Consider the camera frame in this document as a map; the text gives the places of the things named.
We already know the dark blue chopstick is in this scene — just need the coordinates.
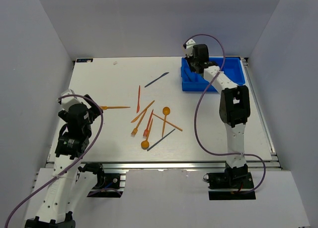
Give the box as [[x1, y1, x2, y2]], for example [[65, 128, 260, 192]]
[[147, 129, 176, 151]]

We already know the yellow fork near left arm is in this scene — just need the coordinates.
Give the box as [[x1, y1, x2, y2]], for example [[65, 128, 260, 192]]
[[99, 106, 130, 110]]

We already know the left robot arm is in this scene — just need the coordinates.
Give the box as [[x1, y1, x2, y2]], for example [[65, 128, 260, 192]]
[[24, 90, 105, 228]]

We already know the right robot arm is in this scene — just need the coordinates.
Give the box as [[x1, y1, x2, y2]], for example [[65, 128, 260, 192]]
[[184, 39, 250, 168]]

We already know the blue compartment tray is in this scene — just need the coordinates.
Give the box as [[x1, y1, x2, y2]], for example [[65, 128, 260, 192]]
[[180, 57, 245, 92]]

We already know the dark blue plastic knife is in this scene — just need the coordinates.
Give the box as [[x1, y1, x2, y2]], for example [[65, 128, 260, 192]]
[[144, 72, 169, 88]]

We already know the orange plastic knife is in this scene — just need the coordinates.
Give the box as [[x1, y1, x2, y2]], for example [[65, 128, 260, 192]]
[[131, 100, 155, 123]]

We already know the dark label sticker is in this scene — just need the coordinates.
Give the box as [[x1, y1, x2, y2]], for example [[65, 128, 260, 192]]
[[76, 59, 93, 63]]

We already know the orange plastic fork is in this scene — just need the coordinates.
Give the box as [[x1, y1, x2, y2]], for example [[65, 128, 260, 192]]
[[131, 111, 147, 137]]

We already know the red plastic knife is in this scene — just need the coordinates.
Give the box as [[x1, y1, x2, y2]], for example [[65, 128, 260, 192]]
[[136, 85, 141, 113]]

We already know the red plastic fork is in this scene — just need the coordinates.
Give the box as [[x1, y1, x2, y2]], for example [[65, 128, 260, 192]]
[[143, 110, 154, 138]]

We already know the orange chopstick diagonal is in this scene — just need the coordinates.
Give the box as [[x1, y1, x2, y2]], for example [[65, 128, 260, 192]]
[[153, 113, 183, 132]]

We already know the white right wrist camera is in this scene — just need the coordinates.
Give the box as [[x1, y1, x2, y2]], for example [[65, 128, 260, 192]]
[[182, 38, 196, 57]]

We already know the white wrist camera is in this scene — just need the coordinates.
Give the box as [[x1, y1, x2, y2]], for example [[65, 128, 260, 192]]
[[182, 38, 196, 57], [57, 89, 84, 107]]

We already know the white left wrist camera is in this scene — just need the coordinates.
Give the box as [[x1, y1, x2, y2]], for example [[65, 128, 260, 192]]
[[57, 89, 84, 107]]

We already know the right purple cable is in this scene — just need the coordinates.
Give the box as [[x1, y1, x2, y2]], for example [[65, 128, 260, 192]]
[[183, 34, 266, 193]]

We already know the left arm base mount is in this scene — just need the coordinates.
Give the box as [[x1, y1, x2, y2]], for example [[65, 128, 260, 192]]
[[78, 163, 123, 198]]

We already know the aluminium table rail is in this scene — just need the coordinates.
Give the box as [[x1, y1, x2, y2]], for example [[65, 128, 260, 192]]
[[47, 158, 283, 170]]

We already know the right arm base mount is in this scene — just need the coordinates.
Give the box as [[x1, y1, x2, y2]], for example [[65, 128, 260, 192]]
[[203, 164, 256, 201]]

